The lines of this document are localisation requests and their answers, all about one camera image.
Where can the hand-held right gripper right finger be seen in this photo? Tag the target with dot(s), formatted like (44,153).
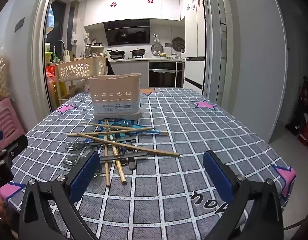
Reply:
(217,175)

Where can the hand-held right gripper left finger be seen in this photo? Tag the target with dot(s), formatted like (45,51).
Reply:
(85,175)

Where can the dark grey table knife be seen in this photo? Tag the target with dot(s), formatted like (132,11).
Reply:
(123,160)
(132,163)

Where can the beige plastic utensil holder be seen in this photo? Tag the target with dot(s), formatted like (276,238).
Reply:
(114,105)

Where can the stack of pink stools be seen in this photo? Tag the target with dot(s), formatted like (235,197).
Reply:
(6,122)

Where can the grey checked star tablecloth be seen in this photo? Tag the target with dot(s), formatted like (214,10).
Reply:
(173,180)

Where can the clear bag of beans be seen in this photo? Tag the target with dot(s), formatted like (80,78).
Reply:
(0,80)

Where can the yellow oil bottle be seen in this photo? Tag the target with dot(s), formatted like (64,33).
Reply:
(56,90)

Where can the red printed sign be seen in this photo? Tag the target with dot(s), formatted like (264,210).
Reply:
(50,71)

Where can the green plastic basket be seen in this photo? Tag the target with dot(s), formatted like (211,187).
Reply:
(48,57)

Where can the beige flower-cut cart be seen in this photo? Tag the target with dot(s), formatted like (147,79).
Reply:
(74,70)

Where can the white knife block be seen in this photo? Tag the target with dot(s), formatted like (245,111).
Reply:
(66,57)

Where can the black kitchen faucet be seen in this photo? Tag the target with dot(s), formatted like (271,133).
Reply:
(62,42)

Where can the dark jacket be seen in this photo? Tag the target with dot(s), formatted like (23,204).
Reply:
(109,67)

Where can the black built-in oven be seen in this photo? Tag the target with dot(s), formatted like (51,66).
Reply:
(164,76)

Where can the white hanging plastic bag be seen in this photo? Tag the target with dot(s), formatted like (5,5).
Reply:
(73,40)

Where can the white countertop spice rack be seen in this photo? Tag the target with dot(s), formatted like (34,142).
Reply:
(94,51)

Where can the black wok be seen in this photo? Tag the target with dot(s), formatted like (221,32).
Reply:
(116,53)

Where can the blue hanging bag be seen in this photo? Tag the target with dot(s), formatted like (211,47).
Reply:
(51,17)

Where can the black cooking pot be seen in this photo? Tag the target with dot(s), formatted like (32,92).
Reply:
(138,52)

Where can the white refrigerator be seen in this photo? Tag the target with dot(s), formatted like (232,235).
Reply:
(193,42)

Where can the grey round steamer plate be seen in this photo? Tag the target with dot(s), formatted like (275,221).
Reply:
(157,49)

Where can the black range hood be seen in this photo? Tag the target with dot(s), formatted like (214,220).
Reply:
(129,33)

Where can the white upper cabinets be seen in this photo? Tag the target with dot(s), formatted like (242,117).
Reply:
(134,10)

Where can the dark wall switch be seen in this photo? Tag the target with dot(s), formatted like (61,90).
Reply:
(19,25)

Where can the dark round wall rack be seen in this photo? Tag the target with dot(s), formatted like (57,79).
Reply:
(178,44)

